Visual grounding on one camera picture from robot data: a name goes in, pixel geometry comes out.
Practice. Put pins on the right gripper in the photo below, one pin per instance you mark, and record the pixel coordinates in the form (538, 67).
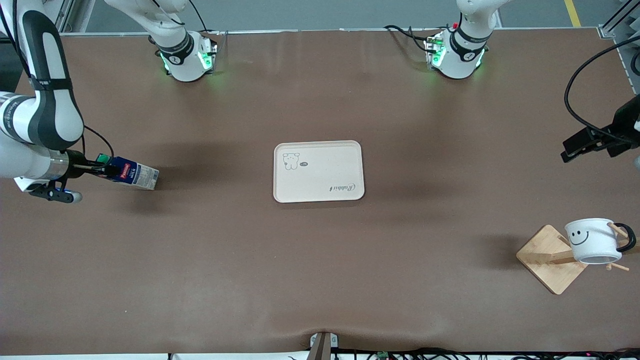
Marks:
(76, 165)

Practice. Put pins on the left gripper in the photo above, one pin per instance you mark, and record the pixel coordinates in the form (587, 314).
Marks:
(628, 121)

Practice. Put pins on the blue milk carton green cap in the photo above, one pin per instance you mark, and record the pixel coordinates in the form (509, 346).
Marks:
(140, 176)

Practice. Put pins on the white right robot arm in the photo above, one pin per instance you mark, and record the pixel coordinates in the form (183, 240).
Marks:
(50, 110)

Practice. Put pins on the wooden cup rack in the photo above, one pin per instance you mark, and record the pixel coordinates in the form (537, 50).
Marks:
(545, 260)

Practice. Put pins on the beige rabbit print tray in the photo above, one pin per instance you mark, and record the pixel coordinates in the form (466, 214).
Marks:
(320, 175)

